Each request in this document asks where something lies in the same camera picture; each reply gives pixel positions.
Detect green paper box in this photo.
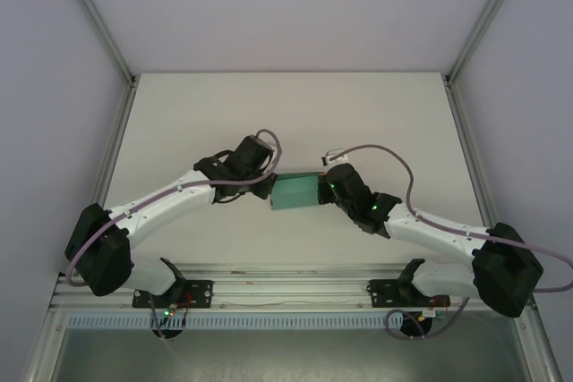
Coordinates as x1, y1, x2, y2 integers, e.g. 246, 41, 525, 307
269, 171, 324, 212

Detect grey metal sheet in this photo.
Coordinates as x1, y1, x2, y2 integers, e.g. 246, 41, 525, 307
26, 310, 563, 382

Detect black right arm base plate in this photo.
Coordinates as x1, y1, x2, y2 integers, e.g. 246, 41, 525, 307
367, 277, 449, 310

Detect aluminium rail beam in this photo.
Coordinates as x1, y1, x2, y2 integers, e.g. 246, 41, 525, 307
48, 265, 536, 311

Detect aluminium right side rail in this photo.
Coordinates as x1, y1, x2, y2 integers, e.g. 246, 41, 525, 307
444, 77, 511, 276

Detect aluminium rail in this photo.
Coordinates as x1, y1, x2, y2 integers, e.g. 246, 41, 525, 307
71, 80, 138, 276
444, 77, 511, 276

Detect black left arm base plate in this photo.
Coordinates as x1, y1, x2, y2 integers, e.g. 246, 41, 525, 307
132, 278, 214, 310

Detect aluminium left side rail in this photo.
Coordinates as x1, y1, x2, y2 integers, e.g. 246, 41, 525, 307
71, 80, 138, 276

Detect slotted grey cable duct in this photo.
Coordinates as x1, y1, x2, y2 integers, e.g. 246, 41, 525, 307
66, 314, 404, 330

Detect black round cable grommet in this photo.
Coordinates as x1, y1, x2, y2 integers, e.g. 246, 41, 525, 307
399, 310, 434, 339
153, 326, 184, 341

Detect aluminium left frame post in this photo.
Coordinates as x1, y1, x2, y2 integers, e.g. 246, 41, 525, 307
56, 0, 137, 86

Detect aluminium frame post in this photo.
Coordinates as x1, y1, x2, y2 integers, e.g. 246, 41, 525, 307
445, 0, 534, 86
56, 0, 137, 86

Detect aluminium right frame post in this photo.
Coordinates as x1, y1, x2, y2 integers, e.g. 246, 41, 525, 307
445, 0, 534, 86

